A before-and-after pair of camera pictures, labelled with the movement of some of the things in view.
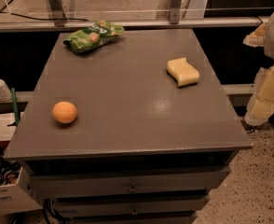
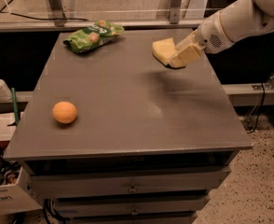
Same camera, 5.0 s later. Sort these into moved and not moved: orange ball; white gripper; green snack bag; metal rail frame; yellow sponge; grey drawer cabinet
Moved: yellow sponge; white gripper
Not moved: metal rail frame; grey drawer cabinet; orange ball; green snack bag
